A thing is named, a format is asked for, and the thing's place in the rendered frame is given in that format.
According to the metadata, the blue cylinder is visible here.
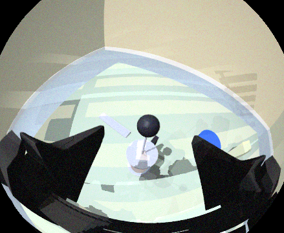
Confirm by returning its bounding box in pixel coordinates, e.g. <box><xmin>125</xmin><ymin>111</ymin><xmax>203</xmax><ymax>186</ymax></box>
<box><xmin>199</xmin><ymin>129</ymin><xmax>221</xmax><ymax>150</ymax></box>

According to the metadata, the cream rectangular block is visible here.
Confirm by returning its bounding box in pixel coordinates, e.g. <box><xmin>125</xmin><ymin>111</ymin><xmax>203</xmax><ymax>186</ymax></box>
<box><xmin>228</xmin><ymin>140</ymin><xmax>252</xmax><ymax>159</ymax></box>

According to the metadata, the french press coffee maker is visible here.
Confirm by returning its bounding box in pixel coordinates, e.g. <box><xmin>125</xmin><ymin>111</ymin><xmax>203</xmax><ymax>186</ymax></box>
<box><xmin>126</xmin><ymin>115</ymin><xmax>160</xmax><ymax>176</ymax></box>

